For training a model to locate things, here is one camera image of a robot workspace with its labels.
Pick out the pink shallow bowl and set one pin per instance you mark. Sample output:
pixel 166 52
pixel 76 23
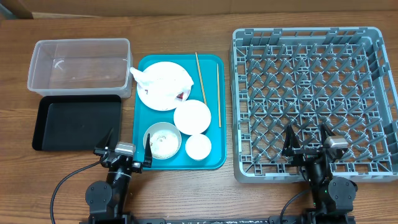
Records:
pixel 192 117

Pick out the grey dishwasher rack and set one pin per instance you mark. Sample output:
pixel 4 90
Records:
pixel 306 77

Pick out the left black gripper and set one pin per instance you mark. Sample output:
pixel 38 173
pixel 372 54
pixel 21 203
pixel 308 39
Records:
pixel 136 167

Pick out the large white plate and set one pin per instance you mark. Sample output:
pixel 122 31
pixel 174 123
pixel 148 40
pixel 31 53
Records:
pixel 161 103

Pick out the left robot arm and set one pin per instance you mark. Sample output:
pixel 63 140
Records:
pixel 106 199

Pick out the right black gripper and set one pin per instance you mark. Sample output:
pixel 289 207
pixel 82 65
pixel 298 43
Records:
pixel 291 149

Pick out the black plastic tray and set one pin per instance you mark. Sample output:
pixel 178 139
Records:
pixel 76 122

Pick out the white napkin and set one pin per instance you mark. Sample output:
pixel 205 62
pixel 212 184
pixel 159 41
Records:
pixel 167 86

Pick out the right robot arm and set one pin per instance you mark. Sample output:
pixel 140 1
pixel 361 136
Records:
pixel 332 196

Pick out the teal serving tray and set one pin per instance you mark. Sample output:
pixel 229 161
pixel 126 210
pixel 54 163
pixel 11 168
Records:
pixel 144 117

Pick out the small white cup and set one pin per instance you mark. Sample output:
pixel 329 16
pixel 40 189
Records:
pixel 198 147

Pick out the clear plastic waste bin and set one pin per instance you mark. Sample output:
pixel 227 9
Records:
pixel 81 67

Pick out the wooden chopstick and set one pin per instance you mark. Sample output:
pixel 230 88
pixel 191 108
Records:
pixel 200 77
pixel 218 94

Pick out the red snack wrapper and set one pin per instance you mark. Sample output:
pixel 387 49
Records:
pixel 180 96

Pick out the grey bowl with rice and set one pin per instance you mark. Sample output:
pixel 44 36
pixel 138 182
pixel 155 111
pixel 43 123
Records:
pixel 164 139

